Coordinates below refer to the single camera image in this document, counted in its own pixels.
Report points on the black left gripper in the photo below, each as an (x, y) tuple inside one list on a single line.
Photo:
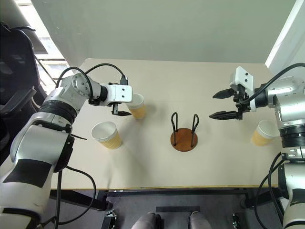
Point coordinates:
[(115, 107)]

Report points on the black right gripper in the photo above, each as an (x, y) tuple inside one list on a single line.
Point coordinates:
[(241, 105)]

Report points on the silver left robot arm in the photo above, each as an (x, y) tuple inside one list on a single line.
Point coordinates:
[(38, 143)]

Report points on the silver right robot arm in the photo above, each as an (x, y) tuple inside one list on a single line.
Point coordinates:
[(289, 100)]

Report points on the tan ribbed paper cup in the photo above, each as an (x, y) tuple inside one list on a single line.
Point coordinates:
[(110, 140), (138, 110), (259, 138)]

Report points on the bright window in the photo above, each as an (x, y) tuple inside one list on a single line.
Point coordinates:
[(45, 40)]

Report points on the grey rounded shape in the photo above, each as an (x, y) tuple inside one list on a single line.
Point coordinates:
[(147, 220), (199, 220)]

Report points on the black office chair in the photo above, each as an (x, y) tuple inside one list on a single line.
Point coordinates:
[(16, 71)]

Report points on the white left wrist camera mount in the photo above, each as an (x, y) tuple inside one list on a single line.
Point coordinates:
[(120, 93)]

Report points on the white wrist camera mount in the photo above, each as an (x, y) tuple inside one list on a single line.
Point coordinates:
[(243, 77), (120, 93)]

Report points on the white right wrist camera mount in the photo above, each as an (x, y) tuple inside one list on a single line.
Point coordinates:
[(243, 77)]

